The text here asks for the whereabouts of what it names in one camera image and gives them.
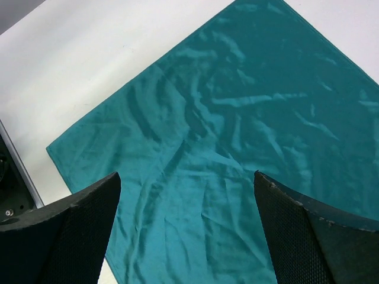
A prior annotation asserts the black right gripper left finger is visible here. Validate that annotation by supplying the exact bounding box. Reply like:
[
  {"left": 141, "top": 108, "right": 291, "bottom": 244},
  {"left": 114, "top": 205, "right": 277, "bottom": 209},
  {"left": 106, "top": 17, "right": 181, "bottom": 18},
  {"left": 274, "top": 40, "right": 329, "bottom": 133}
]
[{"left": 1, "top": 172, "right": 121, "bottom": 283}]

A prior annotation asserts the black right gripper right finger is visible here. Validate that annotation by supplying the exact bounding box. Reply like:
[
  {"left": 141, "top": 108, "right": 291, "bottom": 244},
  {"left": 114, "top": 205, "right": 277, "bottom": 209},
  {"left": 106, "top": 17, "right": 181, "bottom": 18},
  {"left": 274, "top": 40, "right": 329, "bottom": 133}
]
[{"left": 254, "top": 171, "right": 378, "bottom": 283}]

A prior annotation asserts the teal cloth napkin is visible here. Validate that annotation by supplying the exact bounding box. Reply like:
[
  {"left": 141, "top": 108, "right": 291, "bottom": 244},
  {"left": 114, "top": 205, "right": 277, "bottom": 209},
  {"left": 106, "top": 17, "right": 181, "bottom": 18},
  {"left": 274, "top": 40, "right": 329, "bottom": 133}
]
[{"left": 47, "top": 1, "right": 378, "bottom": 283}]

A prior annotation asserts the aluminium frame rail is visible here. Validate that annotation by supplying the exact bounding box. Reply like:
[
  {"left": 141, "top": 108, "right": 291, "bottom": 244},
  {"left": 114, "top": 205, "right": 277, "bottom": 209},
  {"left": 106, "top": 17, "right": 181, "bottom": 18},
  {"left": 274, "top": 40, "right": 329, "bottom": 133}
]
[{"left": 1, "top": 125, "right": 44, "bottom": 220}]

